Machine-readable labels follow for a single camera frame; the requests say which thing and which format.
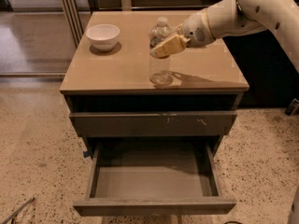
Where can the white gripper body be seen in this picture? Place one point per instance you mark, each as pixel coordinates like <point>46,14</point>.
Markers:
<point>196,29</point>

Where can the clear plastic water bottle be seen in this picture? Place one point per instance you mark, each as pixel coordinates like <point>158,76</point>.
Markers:
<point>159,68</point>

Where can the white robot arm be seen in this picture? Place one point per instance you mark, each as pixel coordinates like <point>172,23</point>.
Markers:
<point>235,18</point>

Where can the grey drawer cabinet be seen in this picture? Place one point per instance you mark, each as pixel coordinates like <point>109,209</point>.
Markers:
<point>205,79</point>

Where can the open grey middle drawer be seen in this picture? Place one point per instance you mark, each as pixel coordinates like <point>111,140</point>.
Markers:
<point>153,178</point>

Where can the white ceramic bowl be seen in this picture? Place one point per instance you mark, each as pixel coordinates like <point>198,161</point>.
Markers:
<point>103,37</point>

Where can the dark object on floor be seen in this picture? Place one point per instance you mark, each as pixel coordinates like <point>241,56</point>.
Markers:
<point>293,108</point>

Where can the blue tape piece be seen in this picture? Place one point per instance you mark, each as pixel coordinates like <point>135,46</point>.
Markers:
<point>86,154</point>

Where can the grey metal rod on floor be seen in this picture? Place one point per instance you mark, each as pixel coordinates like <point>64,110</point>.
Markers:
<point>13,217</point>

